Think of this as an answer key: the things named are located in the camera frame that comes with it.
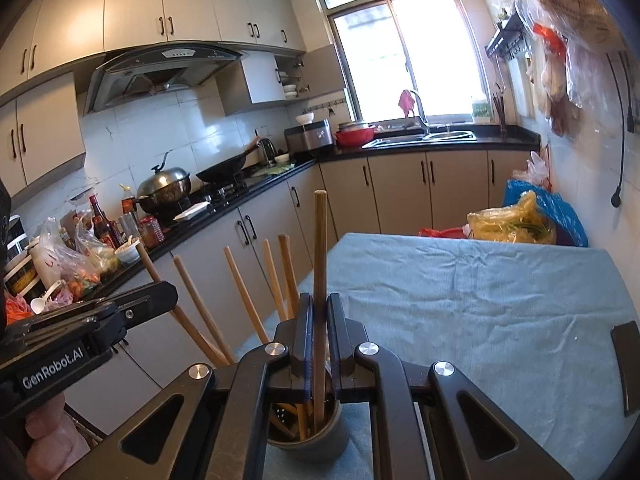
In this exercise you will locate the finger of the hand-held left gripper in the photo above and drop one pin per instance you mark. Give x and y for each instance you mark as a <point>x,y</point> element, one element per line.
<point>150,302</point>

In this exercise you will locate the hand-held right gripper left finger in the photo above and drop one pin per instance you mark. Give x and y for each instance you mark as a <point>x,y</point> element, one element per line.
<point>302,350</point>

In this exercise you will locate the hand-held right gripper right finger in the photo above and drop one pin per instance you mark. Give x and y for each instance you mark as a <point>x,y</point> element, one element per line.
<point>337,350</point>

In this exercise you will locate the dark grey utensil holder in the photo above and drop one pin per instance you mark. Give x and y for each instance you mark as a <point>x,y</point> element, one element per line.
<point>310,447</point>

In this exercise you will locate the person's left hand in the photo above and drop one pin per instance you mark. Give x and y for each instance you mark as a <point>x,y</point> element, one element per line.
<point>50,440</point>

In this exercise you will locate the white plastic spoon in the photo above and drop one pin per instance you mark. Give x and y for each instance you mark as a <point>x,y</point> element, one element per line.
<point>39,305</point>

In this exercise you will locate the small white bowl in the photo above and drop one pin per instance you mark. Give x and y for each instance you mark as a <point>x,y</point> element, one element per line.
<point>127,256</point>

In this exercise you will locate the red jar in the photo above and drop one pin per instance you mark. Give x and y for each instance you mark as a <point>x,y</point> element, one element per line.
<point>151,232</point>

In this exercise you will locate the dark sauce bottle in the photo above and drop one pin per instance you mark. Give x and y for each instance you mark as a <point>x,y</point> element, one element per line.
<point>102,225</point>

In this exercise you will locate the clear bags of food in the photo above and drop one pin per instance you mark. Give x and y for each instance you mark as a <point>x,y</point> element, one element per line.
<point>60,260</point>

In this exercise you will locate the white rectangular plate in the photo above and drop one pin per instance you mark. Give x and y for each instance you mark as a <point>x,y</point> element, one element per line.
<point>190,211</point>

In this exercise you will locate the amber oil bottle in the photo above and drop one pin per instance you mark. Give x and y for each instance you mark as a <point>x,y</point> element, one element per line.
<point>129,205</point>

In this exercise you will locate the steel pot with lid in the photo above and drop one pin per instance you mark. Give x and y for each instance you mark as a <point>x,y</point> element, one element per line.
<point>165,185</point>

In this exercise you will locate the grey-blue tablecloth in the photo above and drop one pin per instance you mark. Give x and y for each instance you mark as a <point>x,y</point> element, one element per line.
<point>450,310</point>

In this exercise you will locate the black gas stove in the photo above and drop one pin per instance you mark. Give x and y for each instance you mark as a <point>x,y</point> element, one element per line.
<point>220,192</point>

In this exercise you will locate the black wok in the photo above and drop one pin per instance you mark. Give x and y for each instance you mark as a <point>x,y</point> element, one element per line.
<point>222,170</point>

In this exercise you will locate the red plastic bag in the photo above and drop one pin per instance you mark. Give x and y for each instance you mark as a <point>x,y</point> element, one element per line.
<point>445,232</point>

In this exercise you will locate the steel kettle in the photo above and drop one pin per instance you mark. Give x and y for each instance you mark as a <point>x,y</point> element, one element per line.
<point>267,152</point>

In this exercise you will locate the beige kitchen base cabinets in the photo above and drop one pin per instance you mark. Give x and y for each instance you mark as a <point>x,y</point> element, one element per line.
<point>450,175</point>

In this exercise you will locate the yellow plastic bag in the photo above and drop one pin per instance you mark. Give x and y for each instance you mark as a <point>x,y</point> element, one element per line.
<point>505,225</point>

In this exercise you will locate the steel rice cooker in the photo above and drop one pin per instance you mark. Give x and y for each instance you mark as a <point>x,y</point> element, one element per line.
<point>310,139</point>

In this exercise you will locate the red basin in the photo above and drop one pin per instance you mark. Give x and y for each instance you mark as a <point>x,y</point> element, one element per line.
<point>355,139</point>

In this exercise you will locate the black range hood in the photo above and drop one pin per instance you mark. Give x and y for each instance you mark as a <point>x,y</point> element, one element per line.
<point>165,67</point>

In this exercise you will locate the steel kitchen sink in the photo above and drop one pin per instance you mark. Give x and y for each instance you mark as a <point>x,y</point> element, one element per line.
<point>450,136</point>

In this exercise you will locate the steel kitchen faucet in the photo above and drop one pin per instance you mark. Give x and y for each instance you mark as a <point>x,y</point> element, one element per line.
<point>425,120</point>

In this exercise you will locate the stack of white dishes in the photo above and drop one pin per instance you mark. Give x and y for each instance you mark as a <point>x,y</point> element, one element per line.
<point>290,91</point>

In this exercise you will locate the pink-red rag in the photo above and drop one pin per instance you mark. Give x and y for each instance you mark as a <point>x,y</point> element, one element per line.
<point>406,102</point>

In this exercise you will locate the blue plastic bag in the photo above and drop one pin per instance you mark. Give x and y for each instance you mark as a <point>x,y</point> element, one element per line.
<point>565,215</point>

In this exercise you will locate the holder with dark chopsticks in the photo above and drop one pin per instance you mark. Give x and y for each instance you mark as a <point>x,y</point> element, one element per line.
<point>501,130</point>

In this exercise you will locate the green and white box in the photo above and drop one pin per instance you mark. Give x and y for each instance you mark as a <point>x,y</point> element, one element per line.
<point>481,112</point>

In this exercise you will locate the black smartphone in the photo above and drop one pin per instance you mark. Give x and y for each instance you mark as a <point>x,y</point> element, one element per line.
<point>627,365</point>

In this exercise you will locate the kitchen window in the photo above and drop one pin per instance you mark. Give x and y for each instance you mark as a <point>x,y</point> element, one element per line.
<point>425,60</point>

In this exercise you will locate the brown hanging bag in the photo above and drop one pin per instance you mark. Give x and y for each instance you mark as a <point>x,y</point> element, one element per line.
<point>562,117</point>

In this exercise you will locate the white hanging plastic bag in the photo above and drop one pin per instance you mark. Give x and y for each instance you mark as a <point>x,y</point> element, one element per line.
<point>580,75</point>

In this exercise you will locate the tan hanging plastic bag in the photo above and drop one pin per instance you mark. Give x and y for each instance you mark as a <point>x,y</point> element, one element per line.
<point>575,5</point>

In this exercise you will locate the beige wall cabinets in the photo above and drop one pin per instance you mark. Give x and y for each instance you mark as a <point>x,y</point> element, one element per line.
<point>130,5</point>

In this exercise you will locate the black wall rack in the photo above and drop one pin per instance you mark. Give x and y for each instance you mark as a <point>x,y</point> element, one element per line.
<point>505,40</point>

